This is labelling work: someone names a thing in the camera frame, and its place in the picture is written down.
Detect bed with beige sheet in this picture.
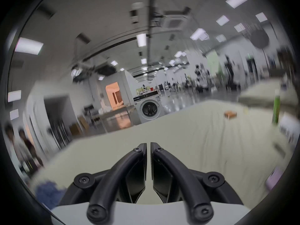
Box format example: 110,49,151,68
29,77,296,210

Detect pink phone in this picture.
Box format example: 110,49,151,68
265,167,284,190

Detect white washing machine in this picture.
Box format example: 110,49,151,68
133,90,165,124

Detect dark blue garment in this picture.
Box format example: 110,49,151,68
35,181,67,210

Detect pale pillow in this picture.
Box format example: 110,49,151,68
238,77,293,108

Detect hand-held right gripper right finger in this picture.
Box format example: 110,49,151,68
150,142,244,224

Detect group of people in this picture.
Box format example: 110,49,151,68
4,123,44,176

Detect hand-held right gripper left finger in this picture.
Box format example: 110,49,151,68
59,143,147,224

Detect green bottle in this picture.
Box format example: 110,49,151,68
271,95,281,125

